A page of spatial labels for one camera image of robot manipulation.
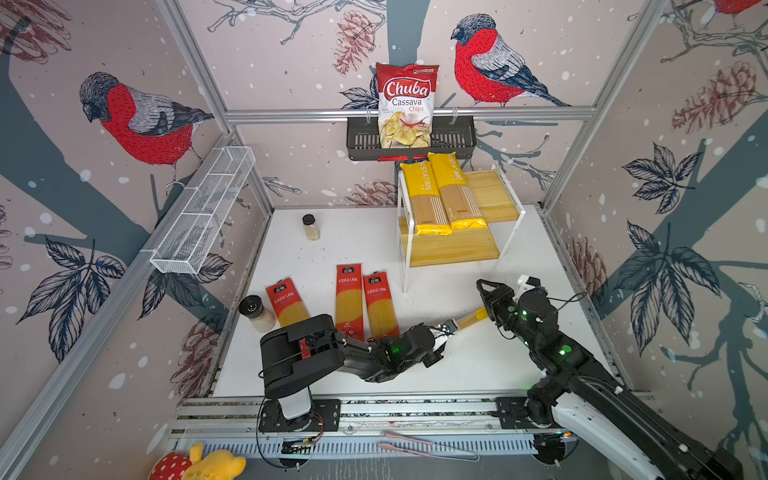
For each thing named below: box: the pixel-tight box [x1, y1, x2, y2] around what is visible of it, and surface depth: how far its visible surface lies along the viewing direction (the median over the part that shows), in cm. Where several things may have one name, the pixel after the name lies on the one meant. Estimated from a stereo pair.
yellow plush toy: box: [183, 442, 247, 480], surface depth 64 cm
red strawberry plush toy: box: [148, 452, 192, 480], surface depth 64 cm
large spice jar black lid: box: [238, 294, 277, 333], surface depth 83 cm
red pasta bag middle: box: [335, 263, 365, 342], surface depth 94 cm
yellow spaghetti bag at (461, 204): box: [428, 152, 488, 231], surface depth 77 cm
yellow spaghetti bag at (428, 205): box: [400, 160, 453, 236], surface depth 76 cm
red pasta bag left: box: [266, 277, 311, 328], surface depth 95 cm
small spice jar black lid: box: [302, 213, 320, 241], surface depth 108 cm
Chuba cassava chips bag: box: [376, 63, 439, 149], surface depth 87 cm
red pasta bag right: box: [363, 271, 400, 339], surface depth 93 cm
